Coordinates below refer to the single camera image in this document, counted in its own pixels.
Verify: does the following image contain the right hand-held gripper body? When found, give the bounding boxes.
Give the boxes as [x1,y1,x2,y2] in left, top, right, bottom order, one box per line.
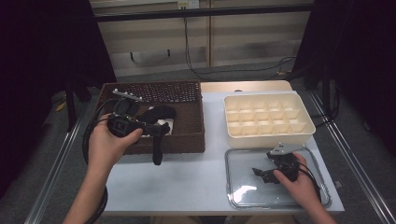
[262,142,307,185]

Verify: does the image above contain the black curtain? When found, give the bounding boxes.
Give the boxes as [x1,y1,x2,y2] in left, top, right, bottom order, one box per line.
[292,0,396,157]

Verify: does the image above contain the hand-held gripper cable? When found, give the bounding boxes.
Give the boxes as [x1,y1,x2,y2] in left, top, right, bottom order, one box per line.
[297,161,323,203]
[81,97,120,224]

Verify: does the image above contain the clear plastic lid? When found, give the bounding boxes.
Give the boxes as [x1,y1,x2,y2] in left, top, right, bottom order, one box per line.
[224,146,332,210]

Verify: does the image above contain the metal floor rail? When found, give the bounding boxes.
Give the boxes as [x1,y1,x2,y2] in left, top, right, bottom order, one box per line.
[307,90,396,224]
[23,115,85,224]

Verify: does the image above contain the right hand-held gripper cable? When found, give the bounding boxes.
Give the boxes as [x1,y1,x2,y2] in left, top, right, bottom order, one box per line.
[297,161,323,203]

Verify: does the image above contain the person's beige trousers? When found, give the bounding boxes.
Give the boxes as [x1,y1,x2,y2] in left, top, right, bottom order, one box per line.
[150,215,297,224]

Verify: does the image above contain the black wall cable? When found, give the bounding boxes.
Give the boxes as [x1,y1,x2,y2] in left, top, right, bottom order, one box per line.
[183,17,297,80]

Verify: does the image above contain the left hand-held gripper cable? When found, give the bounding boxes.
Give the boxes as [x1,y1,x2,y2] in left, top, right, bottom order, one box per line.
[81,97,120,224]

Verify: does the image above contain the black metal stand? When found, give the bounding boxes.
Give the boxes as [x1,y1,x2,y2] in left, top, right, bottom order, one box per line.
[64,62,94,133]

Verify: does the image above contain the white wall socket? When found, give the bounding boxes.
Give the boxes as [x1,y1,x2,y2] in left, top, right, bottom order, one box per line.
[177,0,200,9]

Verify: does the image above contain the cream divided storage box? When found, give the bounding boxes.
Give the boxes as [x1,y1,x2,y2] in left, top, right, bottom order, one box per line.
[223,91,317,149]

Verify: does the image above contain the black horizontal bar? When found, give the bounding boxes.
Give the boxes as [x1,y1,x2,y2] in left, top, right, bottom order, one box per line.
[92,4,314,22]

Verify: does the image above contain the person's right hand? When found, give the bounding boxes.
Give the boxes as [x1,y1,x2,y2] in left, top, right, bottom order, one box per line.
[273,152,322,209]

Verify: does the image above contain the person's left hand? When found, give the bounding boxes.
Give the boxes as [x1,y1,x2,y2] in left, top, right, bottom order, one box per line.
[88,113,144,166]

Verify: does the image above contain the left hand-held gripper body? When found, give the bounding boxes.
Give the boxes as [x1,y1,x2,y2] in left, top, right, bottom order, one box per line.
[106,88,148,138]

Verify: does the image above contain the brown wicker basket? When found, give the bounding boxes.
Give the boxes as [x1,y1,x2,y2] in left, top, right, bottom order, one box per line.
[83,79,206,157]

